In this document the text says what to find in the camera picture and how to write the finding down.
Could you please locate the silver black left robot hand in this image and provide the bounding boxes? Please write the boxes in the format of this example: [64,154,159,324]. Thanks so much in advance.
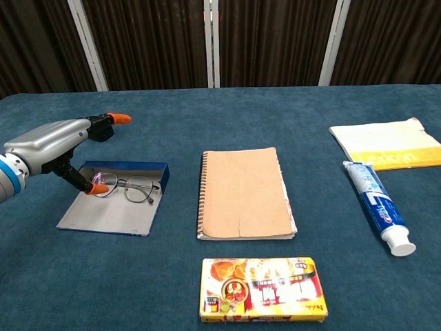
[3,112,132,197]

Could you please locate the blue white toothpaste tube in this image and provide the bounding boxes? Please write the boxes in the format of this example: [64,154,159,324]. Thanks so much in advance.
[342,160,417,258]

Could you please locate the blue velvet tablecloth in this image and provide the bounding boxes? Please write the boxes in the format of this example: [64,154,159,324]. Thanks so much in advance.
[0,83,441,331]

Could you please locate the brown cover spiral notebook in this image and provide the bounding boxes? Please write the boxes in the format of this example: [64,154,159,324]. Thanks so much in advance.
[196,146,298,241]

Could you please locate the yellow red food box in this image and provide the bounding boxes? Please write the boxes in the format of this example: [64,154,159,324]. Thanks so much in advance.
[198,256,329,324]

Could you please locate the thin black metal eyeglasses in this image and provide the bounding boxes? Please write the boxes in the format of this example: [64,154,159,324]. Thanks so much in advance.
[91,171,161,205]

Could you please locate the dark brown pleated curtain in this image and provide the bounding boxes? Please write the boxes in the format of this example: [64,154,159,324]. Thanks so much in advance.
[0,0,441,101]

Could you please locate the blue cardboard glasses case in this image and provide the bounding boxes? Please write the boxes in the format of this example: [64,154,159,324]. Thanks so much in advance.
[56,160,170,238]

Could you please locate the white metal screen post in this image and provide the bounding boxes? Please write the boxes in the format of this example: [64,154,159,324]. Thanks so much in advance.
[67,0,110,92]
[317,0,352,87]
[203,0,221,89]

